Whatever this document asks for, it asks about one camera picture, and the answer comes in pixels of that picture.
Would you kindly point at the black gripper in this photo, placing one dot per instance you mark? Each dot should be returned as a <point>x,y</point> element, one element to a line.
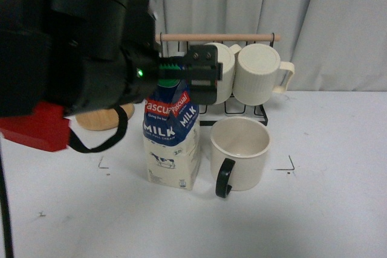
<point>83,84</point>

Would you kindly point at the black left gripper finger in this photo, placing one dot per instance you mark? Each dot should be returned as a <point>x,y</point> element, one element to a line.
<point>200,68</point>

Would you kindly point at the Pascual milk carton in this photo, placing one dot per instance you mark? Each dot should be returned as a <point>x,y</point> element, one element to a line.
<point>171,130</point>

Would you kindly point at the cream mug with black handle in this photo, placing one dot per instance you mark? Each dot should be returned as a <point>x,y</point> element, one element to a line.
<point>239,151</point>

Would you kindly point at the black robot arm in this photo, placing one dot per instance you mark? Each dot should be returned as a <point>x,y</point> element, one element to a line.
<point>87,55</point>

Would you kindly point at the left cream ribbed mug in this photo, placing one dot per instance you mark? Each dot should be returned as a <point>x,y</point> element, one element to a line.
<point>226,56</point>

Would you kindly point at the cream ribbed mug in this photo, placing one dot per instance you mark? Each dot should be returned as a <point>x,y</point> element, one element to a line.
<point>259,73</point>
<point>226,56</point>

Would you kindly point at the light wooden board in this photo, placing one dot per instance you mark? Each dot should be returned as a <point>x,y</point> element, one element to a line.
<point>101,120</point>

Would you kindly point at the right cream ribbed mug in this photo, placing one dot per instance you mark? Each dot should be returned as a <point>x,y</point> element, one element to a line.
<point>259,73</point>

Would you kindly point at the grey curtain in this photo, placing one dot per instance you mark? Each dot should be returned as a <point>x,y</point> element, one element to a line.
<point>335,45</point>

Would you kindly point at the black wire mug rack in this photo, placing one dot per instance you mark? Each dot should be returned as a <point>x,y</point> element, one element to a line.
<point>256,39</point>

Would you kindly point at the red camera mount block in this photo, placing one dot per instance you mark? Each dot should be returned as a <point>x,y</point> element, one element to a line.
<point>45,129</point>

